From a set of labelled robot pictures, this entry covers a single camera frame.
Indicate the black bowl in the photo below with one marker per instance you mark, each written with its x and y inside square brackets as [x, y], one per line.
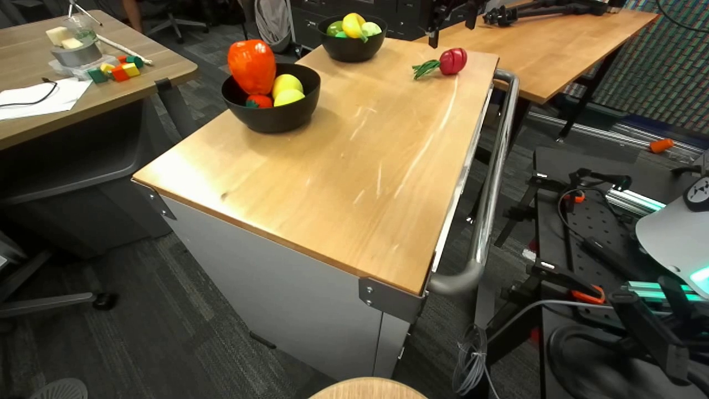
[269, 120]
[354, 50]

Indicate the white device with green light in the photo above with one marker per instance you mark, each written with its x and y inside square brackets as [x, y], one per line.
[673, 235]

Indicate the red block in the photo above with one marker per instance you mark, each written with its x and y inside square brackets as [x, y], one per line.
[120, 74]

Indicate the white paper sheet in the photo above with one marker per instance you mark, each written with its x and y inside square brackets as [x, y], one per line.
[46, 101]

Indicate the round wooden stool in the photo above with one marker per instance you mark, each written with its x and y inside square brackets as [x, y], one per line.
[369, 388]

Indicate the cart cabinet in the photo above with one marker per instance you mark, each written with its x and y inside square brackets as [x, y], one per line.
[296, 296]

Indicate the wooden desk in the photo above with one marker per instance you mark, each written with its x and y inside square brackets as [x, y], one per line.
[22, 45]
[561, 45]

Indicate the red radish with leaves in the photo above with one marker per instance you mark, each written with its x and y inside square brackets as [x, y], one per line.
[453, 60]

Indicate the orange clamp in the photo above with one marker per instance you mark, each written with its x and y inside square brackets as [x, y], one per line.
[587, 296]

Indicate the small orange object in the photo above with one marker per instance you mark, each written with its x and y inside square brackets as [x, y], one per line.
[659, 145]

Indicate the white stick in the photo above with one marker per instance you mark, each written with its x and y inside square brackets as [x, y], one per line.
[125, 50]

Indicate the green block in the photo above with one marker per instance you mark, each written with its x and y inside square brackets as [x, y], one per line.
[98, 76]

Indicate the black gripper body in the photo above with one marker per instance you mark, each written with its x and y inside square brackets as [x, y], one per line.
[456, 15]

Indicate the small red tomato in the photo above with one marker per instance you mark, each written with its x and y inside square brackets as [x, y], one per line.
[259, 101]

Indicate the red orange apple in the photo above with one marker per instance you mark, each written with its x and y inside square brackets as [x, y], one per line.
[252, 67]

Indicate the grey office chair base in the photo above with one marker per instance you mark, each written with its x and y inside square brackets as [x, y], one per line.
[51, 303]

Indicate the yellow banana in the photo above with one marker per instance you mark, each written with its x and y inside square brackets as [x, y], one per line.
[354, 26]

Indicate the yellow block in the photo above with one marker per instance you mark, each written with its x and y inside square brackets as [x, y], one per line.
[132, 70]

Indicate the clear plastic container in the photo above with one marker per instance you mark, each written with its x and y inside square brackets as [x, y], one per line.
[73, 48]

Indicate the black office chair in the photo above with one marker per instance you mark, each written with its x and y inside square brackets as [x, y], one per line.
[173, 26]

